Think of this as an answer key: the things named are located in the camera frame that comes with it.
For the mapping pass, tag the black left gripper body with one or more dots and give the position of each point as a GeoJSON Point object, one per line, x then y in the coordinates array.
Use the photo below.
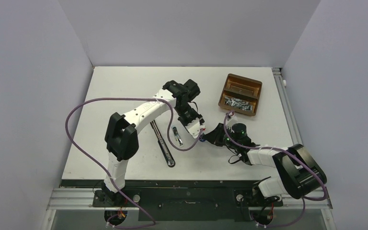
{"type": "Point", "coordinates": [186, 114]}

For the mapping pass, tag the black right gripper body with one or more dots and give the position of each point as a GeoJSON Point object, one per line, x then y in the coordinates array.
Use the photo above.
{"type": "Point", "coordinates": [221, 138]}

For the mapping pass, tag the black stapler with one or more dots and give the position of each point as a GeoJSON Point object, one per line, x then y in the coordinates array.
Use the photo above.
{"type": "Point", "coordinates": [163, 146]}

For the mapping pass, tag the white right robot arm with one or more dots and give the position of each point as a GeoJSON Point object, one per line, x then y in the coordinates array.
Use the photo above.
{"type": "Point", "coordinates": [299, 175]}

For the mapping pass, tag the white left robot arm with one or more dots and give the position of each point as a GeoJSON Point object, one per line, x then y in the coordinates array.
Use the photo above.
{"type": "Point", "coordinates": [122, 132]}

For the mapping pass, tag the pile of staple strips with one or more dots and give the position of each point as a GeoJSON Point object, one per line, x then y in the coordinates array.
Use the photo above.
{"type": "Point", "coordinates": [238, 103]}

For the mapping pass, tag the brown wooden tray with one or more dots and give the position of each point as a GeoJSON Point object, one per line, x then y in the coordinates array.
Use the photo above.
{"type": "Point", "coordinates": [242, 88]}

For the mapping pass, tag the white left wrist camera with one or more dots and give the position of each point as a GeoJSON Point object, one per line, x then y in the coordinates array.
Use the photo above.
{"type": "Point", "coordinates": [194, 128]}

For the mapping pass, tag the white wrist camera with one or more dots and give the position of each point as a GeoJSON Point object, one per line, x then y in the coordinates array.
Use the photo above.
{"type": "Point", "coordinates": [194, 128]}
{"type": "Point", "coordinates": [231, 120]}

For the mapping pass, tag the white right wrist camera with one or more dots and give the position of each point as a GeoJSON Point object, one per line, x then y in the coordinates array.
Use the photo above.
{"type": "Point", "coordinates": [231, 120]}

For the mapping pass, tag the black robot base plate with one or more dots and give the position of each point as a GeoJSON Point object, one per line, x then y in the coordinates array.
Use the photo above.
{"type": "Point", "coordinates": [183, 200]}

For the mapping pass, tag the aluminium side rail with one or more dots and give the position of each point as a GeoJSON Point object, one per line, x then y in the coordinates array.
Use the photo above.
{"type": "Point", "coordinates": [293, 128]}

